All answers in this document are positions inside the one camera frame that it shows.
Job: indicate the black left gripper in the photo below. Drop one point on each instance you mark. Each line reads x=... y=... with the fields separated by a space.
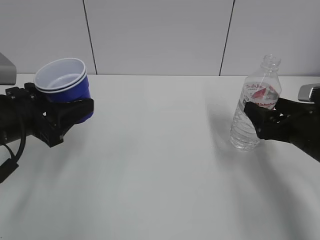
x=27 y=112

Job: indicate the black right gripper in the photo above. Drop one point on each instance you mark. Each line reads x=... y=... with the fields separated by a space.
x=291 y=122

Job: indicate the clear Wahaha water bottle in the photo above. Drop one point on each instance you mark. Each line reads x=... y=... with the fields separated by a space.
x=262 y=88

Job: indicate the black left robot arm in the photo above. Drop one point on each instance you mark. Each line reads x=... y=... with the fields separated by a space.
x=46 y=120

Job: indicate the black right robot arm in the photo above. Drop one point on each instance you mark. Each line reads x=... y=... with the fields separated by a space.
x=290 y=122

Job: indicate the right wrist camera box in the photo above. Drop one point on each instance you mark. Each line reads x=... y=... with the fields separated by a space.
x=309 y=93

